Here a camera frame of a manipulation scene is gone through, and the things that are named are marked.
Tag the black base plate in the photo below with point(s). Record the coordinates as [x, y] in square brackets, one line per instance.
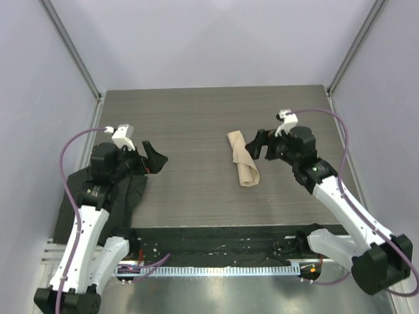
[222, 246]

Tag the aluminium frame post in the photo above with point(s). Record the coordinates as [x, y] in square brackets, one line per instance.
[64, 36]
[364, 30]

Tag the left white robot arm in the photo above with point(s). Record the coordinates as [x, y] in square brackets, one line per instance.
[80, 279]

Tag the right aluminium frame post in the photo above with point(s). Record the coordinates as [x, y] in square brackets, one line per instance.
[364, 30]

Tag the dark striped button shirt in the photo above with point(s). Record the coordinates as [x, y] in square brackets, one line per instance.
[129, 193]

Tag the white slotted cable duct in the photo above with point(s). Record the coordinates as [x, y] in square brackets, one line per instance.
[292, 270]

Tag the aluminium front rail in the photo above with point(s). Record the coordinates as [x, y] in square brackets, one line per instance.
[53, 252]

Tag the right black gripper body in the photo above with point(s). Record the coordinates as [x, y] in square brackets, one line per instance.
[283, 151]

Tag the left aluminium frame post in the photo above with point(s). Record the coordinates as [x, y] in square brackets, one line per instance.
[64, 36]

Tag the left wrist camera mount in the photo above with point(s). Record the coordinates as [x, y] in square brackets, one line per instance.
[121, 136]

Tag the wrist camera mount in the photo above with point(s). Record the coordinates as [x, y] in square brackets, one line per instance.
[121, 136]
[287, 119]

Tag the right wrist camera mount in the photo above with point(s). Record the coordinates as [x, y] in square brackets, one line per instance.
[287, 119]

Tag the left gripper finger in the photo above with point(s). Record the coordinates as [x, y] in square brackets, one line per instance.
[151, 153]
[156, 163]

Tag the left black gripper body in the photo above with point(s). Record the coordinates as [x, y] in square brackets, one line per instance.
[129, 163]

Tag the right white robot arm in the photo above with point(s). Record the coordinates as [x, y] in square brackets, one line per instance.
[376, 258]

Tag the beige cloth napkin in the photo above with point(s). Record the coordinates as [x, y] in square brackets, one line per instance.
[248, 174]

